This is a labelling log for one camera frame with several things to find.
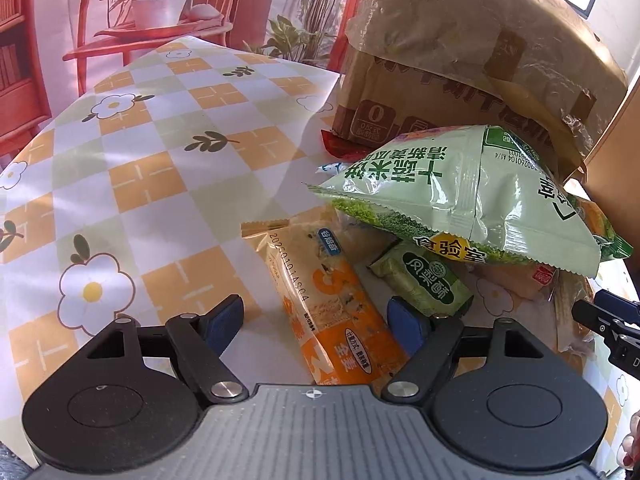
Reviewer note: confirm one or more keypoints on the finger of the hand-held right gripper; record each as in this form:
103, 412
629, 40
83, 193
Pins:
607, 312

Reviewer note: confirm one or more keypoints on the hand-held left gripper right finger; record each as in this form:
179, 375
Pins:
401, 318

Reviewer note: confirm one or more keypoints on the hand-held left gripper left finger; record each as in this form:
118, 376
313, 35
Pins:
221, 321

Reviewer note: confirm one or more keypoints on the orange snack bar packet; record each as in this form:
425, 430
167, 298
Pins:
325, 305

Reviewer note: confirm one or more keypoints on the red snack packet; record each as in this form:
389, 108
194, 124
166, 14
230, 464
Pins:
345, 146

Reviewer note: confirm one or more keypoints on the person's right hand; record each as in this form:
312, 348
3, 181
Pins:
631, 440

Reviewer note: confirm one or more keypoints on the clear bread packet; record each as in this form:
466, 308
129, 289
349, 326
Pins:
572, 310

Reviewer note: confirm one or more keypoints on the small green pastry packet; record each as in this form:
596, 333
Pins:
425, 276

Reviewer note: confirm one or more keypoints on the clear beige snack packet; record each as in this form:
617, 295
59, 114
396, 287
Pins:
362, 237

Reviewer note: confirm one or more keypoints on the green orange snack bag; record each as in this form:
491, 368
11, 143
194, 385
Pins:
597, 222

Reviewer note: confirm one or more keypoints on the large green snack bag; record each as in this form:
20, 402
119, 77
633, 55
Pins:
425, 185

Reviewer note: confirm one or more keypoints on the brown wooden board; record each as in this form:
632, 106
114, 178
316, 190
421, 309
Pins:
620, 170

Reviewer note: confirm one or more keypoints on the white blue print packet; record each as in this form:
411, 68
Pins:
331, 168

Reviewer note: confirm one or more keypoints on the brown cardboard box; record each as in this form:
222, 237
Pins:
450, 15
400, 110

